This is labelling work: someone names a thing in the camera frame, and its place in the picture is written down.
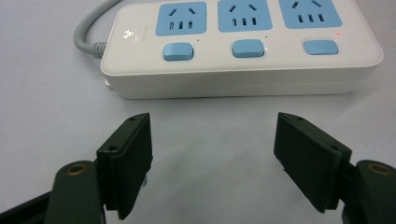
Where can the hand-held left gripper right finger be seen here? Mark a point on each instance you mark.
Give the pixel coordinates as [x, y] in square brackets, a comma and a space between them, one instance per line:
[311, 161]

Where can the white blue power strip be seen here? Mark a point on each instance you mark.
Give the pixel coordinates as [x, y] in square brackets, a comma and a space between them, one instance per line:
[243, 53]

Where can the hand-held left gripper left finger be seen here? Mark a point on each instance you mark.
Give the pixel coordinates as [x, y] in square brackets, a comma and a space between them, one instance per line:
[126, 161]

